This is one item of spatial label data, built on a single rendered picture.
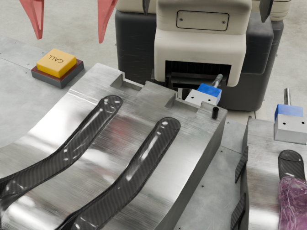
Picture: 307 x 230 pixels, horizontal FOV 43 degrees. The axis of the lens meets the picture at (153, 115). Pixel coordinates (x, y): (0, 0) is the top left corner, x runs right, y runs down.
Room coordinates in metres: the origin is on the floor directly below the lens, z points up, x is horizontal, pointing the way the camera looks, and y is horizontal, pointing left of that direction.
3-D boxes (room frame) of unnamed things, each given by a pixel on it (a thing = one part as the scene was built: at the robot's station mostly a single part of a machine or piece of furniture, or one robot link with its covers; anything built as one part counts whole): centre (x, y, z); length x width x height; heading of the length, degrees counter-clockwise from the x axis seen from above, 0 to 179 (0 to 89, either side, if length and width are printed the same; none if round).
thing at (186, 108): (0.47, -0.05, 0.87); 0.05 x 0.05 x 0.04; 62
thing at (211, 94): (0.57, -0.11, 0.83); 0.13 x 0.05 x 0.05; 153
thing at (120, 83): (0.52, 0.04, 0.87); 0.05 x 0.05 x 0.04; 62
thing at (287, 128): (0.49, -0.24, 0.86); 0.13 x 0.05 x 0.05; 169
